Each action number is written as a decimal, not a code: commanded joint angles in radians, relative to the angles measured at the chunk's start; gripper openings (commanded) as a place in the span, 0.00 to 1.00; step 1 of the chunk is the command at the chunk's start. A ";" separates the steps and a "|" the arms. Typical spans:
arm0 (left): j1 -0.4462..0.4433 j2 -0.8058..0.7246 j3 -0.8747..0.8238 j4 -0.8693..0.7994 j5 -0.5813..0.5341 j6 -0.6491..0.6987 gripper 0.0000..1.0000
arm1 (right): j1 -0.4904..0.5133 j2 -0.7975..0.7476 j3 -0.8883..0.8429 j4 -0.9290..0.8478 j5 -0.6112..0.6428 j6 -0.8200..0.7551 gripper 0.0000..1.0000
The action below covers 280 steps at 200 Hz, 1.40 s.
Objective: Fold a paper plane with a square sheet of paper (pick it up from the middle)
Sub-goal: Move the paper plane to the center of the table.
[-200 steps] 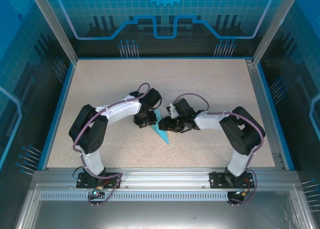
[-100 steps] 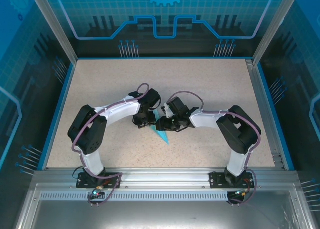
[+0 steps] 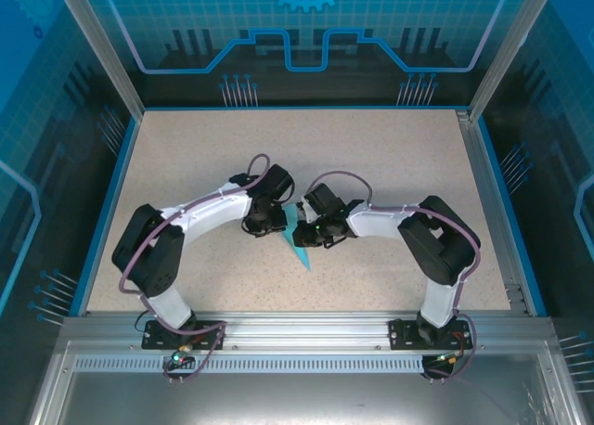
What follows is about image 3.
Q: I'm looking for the aluminium frame post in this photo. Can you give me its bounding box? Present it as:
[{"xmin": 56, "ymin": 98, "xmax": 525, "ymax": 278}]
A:
[
  {"xmin": 467, "ymin": 0, "xmax": 561, "ymax": 122},
  {"xmin": 50, "ymin": 0, "xmax": 146, "ymax": 119}
]

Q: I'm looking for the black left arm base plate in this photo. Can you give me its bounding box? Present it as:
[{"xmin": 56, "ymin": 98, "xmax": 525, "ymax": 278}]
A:
[{"xmin": 141, "ymin": 318, "xmax": 227, "ymax": 352}]

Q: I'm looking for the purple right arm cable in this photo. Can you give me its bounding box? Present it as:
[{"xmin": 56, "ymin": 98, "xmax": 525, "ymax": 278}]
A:
[{"xmin": 306, "ymin": 170, "xmax": 482, "ymax": 385}]

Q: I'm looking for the light blue paper sheet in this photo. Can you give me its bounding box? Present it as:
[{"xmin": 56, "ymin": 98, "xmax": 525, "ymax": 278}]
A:
[{"xmin": 279, "ymin": 202, "xmax": 313, "ymax": 273}]

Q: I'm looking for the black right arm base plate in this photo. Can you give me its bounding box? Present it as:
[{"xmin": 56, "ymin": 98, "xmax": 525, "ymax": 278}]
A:
[{"xmin": 388, "ymin": 317, "xmax": 471, "ymax": 352}]

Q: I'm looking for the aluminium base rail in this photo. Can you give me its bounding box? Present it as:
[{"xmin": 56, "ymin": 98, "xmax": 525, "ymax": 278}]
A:
[{"xmin": 59, "ymin": 310, "xmax": 557, "ymax": 352}]

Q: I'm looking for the aluminium side rail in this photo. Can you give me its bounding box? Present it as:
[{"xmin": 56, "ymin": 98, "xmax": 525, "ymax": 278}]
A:
[{"xmin": 457, "ymin": 109, "xmax": 531, "ymax": 316}]

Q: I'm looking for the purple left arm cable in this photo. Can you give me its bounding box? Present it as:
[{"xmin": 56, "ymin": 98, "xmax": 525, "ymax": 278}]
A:
[{"xmin": 118, "ymin": 153, "xmax": 273, "ymax": 385}]

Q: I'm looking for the slotted aluminium cable strip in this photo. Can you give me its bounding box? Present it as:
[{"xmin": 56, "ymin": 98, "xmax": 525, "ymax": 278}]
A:
[{"xmin": 72, "ymin": 355, "xmax": 428, "ymax": 375}]

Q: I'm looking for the cable connector with green light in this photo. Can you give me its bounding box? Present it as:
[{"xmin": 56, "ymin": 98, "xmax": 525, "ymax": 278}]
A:
[
  {"xmin": 433, "ymin": 348, "xmax": 468, "ymax": 366},
  {"xmin": 167, "ymin": 343, "xmax": 195, "ymax": 367}
]

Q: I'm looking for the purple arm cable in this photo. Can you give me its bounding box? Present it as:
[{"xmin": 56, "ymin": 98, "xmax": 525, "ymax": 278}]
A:
[
  {"xmin": 306, "ymin": 170, "xmax": 482, "ymax": 385},
  {"xmin": 118, "ymin": 153, "xmax": 273, "ymax": 385}
]

